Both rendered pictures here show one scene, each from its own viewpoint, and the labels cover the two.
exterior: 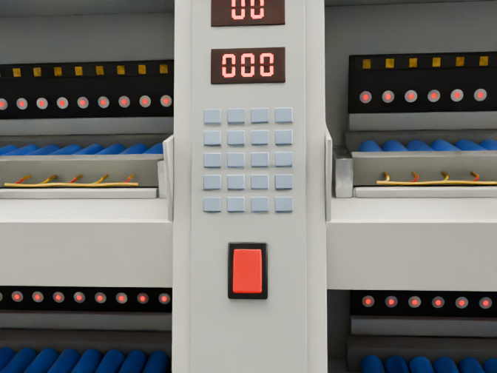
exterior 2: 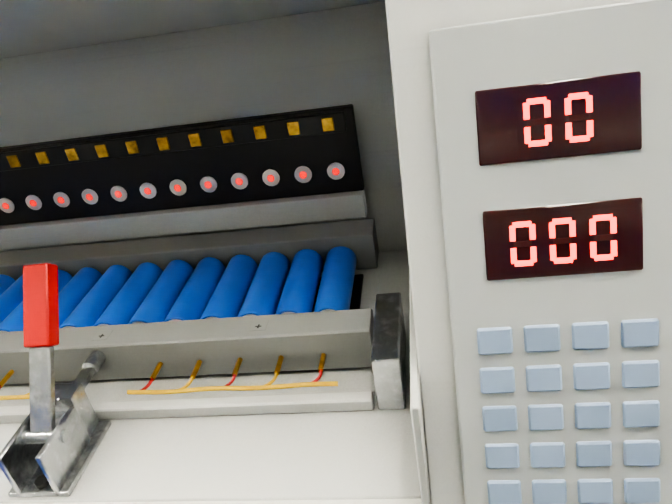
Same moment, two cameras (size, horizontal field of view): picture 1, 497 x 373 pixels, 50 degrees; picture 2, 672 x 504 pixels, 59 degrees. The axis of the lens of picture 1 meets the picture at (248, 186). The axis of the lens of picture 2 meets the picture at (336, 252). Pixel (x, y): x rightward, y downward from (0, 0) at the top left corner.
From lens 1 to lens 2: 0.20 m
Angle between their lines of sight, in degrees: 15
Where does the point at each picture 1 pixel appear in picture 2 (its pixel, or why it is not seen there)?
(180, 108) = (427, 321)
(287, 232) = not seen: outside the picture
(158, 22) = (302, 31)
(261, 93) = (592, 293)
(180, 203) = (441, 484)
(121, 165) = (303, 342)
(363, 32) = not seen: hidden behind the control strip
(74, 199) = (240, 417)
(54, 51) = (148, 96)
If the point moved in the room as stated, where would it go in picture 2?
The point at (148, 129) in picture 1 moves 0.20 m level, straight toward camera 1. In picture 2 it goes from (313, 215) to (372, 293)
